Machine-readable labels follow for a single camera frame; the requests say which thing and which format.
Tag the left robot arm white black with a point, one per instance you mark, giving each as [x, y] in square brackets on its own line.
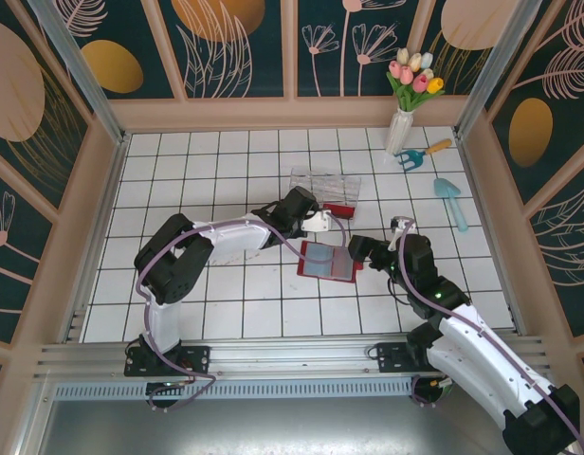
[235, 237]

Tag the white ribbed vase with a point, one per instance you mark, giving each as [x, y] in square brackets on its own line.
[398, 132]

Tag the aluminium frame post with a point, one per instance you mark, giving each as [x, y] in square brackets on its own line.
[83, 76]
[496, 66]

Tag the red card holder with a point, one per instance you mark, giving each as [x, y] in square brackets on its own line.
[301, 270]

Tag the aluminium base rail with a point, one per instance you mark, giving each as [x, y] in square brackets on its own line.
[292, 355]

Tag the clear acrylic box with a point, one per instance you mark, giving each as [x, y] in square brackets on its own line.
[330, 182]

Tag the light blue toy shovel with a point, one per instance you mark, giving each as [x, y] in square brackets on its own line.
[447, 192]

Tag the artificial tulip bouquet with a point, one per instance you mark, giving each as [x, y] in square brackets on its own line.
[415, 80]

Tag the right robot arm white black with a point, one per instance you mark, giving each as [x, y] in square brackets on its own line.
[472, 346]

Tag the red credit card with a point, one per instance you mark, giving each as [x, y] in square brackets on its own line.
[341, 212]

